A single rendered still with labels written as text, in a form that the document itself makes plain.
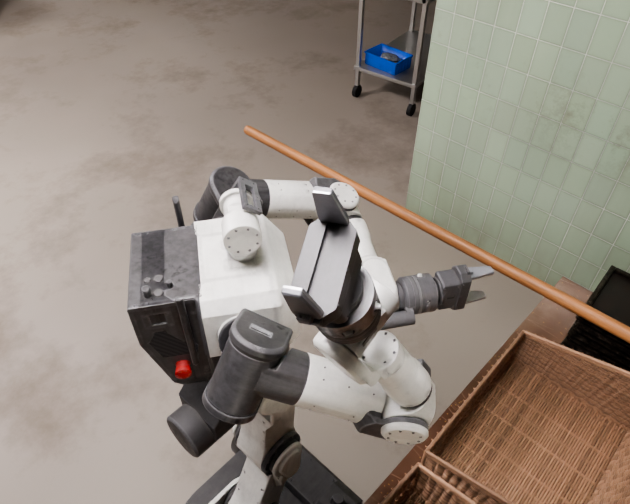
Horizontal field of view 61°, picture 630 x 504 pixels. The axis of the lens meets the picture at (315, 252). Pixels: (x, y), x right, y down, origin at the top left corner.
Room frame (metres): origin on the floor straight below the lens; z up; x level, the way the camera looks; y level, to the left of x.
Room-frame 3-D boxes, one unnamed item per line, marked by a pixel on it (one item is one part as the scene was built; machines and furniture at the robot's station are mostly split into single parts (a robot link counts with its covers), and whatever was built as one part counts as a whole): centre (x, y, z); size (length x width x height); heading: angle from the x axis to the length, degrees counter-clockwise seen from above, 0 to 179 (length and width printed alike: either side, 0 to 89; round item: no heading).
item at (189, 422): (0.66, 0.20, 1.00); 0.28 x 0.13 x 0.18; 137
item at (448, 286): (0.80, -0.28, 1.19); 0.12 x 0.10 x 0.13; 102
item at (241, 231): (0.71, 0.13, 1.46); 0.10 x 0.07 x 0.09; 12
